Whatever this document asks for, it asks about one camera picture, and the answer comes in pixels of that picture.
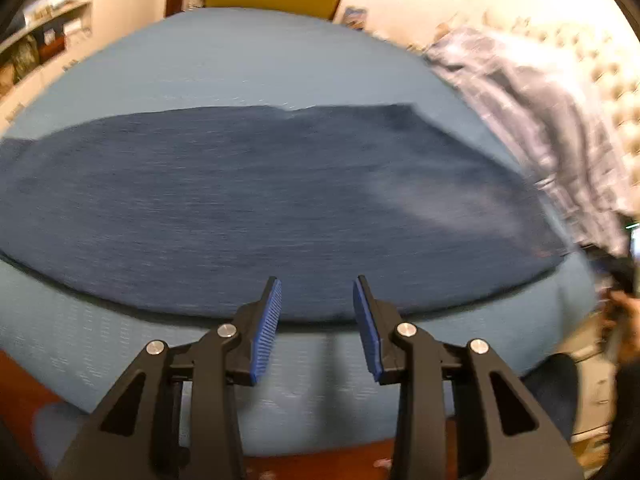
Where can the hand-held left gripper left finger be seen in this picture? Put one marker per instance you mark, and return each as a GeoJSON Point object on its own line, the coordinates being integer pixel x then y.
{"type": "Point", "coordinates": [266, 330]}

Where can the pale blue plaid blanket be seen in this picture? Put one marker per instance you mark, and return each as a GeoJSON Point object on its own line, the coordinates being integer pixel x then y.
{"type": "Point", "coordinates": [540, 125]}

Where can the light blue quilted mat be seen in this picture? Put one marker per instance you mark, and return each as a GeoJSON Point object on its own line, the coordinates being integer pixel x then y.
{"type": "Point", "coordinates": [225, 60]}

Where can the cream cabinet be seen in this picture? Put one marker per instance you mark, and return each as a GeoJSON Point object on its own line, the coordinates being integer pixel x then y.
{"type": "Point", "coordinates": [592, 385]}

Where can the dark blue pants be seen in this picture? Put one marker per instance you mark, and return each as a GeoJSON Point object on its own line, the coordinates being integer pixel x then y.
{"type": "Point", "coordinates": [250, 200]}

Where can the person's right hand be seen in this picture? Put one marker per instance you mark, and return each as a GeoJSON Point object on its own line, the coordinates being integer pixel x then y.
{"type": "Point", "coordinates": [625, 325]}

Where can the person's leg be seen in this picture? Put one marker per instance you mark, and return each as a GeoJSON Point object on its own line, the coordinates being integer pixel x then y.
{"type": "Point", "coordinates": [552, 390]}

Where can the small wall picture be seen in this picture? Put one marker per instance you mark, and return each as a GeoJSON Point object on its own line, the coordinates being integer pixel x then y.
{"type": "Point", "coordinates": [355, 17]}

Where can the wall shelf with items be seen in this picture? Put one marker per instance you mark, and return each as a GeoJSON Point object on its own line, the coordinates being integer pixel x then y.
{"type": "Point", "coordinates": [40, 20]}

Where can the cream tufted headboard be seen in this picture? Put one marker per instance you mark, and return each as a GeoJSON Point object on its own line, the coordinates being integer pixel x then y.
{"type": "Point", "coordinates": [616, 90]}

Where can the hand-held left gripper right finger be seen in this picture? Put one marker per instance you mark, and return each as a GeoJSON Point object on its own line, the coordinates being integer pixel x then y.
{"type": "Point", "coordinates": [367, 330]}

